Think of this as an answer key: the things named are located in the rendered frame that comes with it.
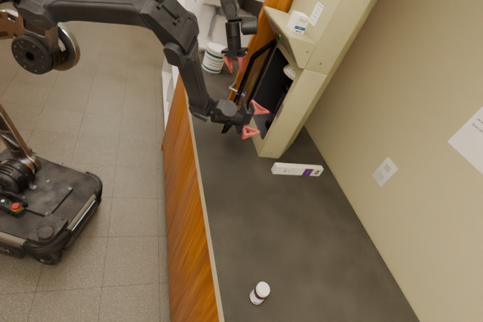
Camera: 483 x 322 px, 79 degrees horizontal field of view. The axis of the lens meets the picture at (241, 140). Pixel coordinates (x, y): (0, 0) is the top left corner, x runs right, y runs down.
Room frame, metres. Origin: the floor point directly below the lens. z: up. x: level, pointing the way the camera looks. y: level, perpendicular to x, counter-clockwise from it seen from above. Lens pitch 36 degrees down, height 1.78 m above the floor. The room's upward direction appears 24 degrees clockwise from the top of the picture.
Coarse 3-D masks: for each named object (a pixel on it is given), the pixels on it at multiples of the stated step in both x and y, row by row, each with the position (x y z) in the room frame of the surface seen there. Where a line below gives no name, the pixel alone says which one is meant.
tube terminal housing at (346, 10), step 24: (312, 0) 1.25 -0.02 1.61; (336, 0) 1.12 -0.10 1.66; (360, 0) 1.14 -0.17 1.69; (336, 24) 1.12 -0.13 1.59; (360, 24) 1.26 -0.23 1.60; (336, 48) 1.15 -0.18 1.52; (264, 72) 1.36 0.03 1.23; (312, 72) 1.12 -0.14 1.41; (288, 96) 1.11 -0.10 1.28; (312, 96) 1.15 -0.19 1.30; (288, 120) 1.13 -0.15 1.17; (264, 144) 1.11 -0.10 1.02; (288, 144) 1.22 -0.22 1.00
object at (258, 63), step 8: (272, 40) 1.34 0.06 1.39; (264, 56) 1.28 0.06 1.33; (248, 64) 1.07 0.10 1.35; (256, 64) 1.18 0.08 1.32; (256, 72) 1.24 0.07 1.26; (248, 80) 1.15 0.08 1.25; (256, 80) 1.32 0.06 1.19; (240, 88) 1.07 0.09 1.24; (248, 88) 1.22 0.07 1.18; (240, 96) 1.12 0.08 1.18; (248, 96) 1.29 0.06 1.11; (240, 104) 1.19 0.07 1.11; (224, 128) 1.07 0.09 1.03
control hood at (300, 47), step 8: (264, 8) 1.32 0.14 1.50; (272, 16) 1.23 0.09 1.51; (280, 16) 1.28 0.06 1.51; (288, 16) 1.34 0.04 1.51; (280, 24) 1.15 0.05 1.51; (280, 32) 1.16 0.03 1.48; (288, 32) 1.09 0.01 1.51; (304, 32) 1.19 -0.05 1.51; (288, 40) 1.06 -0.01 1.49; (296, 40) 1.07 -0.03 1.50; (304, 40) 1.08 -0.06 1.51; (312, 40) 1.13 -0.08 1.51; (288, 48) 1.13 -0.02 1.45; (296, 48) 1.07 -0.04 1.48; (304, 48) 1.09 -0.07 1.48; (312, 48) 1.10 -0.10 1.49; (296, 56) 1.08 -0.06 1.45; (304, 56) 1.09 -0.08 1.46; (296, 64) 1.11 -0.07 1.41; (304, 64) 1.10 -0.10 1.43
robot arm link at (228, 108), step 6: (216, 102) 0.84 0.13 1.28; (222, 102) 0.83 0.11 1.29; (228, 102) 0.84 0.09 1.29; (210, 108) 0.87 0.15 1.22; (216, 108) 0.81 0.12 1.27; (222, 108) 0.82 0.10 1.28; (228, 108) 0.83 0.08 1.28; (234, 108) 0.84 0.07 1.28; (192, 114) 0.84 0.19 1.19; (198, 114) 0.83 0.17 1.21; (210, 114) 0.84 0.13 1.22; (216, 114) 0.84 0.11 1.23; (222, 114) 0.81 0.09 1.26; (228, 114) 0.82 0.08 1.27; (204, 120) 0.85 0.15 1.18; (222, 120) 0.84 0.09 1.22
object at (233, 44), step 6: (228, 36) 1.18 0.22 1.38; (234, 36) 1.17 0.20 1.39; (240, 36) 1.19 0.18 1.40; (228, 42) 1.16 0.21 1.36; (234, 42) 1.16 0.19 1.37; (240, 42) 1.18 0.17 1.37; (228, 48) 1.17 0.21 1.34; (234, 48) 1.16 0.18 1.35; (240, 48) 1.18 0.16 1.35; (246, 48) 1.19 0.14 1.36
